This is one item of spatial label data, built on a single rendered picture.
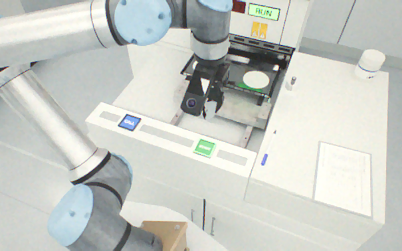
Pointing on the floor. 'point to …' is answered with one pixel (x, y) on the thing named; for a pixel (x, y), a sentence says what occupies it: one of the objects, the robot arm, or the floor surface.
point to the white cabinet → (230, 216)
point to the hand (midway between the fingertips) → (204, 118)
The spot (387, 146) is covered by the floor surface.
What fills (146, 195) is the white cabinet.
